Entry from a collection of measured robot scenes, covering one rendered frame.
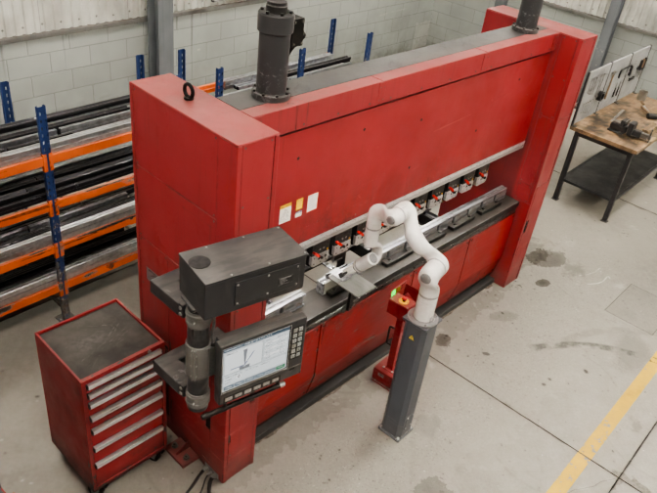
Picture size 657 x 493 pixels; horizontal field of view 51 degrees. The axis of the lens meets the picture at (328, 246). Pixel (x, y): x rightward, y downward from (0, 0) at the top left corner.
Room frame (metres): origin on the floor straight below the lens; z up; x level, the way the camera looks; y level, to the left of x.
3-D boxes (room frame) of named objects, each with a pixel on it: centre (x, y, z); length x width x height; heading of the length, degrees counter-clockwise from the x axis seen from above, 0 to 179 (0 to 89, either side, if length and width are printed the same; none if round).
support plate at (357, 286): (3.59, -0.18, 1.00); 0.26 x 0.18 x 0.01; 50
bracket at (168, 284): (2.51, 0.56, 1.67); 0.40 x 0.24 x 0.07; 140
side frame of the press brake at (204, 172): (3.05, 0.69, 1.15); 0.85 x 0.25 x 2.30; 50
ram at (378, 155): (4.18, -0.49, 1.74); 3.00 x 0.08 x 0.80; 140
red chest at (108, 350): (2.76, 1.16, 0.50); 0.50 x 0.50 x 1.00; 50
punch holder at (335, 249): (3.66, -0.06, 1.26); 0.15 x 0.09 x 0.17; 140
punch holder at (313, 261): (3.51, 0.07, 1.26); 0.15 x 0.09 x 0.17; 140
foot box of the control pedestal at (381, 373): (3.78, -0.60, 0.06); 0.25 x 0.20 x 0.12; 55
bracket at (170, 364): (2.51, 0.56, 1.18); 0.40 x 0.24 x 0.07; 140
